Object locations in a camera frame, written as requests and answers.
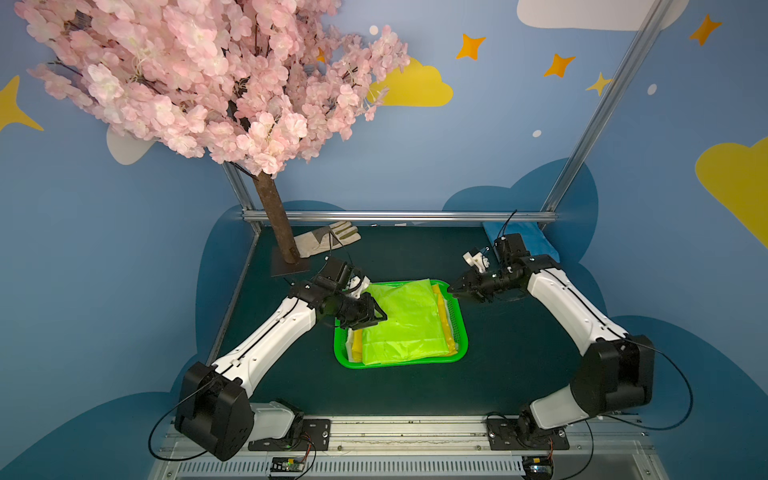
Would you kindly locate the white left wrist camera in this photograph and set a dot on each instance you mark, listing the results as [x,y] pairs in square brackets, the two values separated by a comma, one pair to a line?
[357,286]

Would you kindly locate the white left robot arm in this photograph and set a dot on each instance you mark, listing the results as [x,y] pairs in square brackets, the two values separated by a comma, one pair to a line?
[215,411]

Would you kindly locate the left circuit board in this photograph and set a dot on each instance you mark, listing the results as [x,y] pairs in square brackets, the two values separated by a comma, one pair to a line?
[287,465]

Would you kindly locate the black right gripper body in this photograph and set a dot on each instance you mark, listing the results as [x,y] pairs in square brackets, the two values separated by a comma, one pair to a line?
[475,286]

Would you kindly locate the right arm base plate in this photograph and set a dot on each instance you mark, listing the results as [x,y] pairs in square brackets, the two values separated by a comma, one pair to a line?
[508,434]

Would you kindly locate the aluminium frame post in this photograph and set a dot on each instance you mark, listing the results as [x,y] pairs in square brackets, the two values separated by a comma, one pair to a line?
[633,59]
[242,194]

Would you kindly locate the tree base plate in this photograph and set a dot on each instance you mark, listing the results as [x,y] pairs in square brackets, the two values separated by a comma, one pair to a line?
[280,267]

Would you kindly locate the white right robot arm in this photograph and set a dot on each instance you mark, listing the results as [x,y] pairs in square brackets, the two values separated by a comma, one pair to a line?
[616,370]

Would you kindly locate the lime green raincoat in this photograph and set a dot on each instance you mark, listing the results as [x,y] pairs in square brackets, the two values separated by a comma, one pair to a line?
[413,329]

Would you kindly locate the yellow raincoat back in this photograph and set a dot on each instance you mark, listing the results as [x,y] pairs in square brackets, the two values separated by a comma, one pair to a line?
[445,322]

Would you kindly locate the yellow raincoat front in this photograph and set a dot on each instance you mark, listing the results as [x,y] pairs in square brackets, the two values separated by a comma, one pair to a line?
[355,346]

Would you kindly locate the right circuit board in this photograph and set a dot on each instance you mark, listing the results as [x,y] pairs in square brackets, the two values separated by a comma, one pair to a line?
[537,468]

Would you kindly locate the blue raincoat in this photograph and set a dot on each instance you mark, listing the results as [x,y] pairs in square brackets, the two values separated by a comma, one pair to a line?
[533,238]

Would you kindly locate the beige folded cloth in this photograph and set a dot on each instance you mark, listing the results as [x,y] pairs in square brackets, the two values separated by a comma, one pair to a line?
[326,238]

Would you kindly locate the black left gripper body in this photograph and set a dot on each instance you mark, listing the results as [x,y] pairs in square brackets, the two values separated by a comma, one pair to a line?
[359,309]

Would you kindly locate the circuit board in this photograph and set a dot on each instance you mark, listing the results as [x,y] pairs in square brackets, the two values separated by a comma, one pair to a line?
[537,468]
[287,465]

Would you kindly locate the aluminium frame post left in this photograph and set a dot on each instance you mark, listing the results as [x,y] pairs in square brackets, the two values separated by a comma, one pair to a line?
[242,194]

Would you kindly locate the pink cherry blossom tree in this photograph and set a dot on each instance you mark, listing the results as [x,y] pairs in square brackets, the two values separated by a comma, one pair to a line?
[251,83]

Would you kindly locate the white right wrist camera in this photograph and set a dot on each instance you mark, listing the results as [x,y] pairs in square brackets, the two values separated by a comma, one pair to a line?
[477,260]

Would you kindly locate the green plastic basket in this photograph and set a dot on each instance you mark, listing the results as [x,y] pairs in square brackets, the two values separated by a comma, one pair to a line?
[456,319]

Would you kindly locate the aluminium frame crossbar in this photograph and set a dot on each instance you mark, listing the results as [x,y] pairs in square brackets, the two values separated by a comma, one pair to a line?
[404,216]

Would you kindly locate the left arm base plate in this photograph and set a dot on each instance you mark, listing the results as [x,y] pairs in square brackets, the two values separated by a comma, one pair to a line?
[312,431]

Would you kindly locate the yellow raincoat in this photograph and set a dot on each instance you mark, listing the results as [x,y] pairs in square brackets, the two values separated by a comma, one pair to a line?
[355,346]
[445,322]

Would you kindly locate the aluminium frame post right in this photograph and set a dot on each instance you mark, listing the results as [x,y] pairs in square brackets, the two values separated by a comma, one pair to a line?
[633,59]

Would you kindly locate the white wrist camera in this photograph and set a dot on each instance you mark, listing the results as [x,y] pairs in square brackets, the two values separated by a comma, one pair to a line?
[477,260]
[357,286]

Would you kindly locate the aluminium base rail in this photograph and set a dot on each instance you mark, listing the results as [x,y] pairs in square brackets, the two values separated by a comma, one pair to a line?
[426,447]

